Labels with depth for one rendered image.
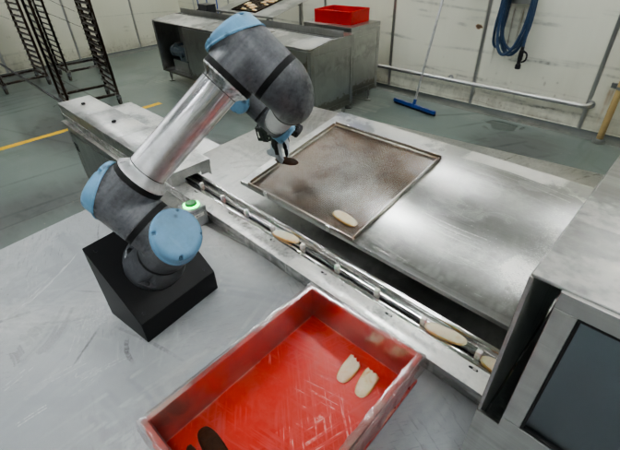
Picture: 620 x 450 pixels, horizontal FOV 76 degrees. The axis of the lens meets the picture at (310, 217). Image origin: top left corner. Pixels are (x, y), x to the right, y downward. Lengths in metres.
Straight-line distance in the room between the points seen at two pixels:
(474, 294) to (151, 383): 0.80
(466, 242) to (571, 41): 3.50
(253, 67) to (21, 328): 0.91
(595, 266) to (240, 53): 0.67
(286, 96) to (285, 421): 0.66
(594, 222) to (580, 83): 3.93
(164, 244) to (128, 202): 0.11
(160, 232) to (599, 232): 0.75
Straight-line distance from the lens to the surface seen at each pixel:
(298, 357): 0.99
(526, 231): 1.26
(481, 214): 1.29
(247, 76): 0.84
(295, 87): 0.83
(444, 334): 1.02
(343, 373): 0.95
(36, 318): 1.32
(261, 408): 0.93
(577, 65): 4.54
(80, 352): 1.17
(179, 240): 0.88
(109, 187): 0.90
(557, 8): 4.54
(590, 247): 0.61
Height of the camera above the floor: 1.63
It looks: 35 degrees down
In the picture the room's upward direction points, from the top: 2 degrees counter-clockwise
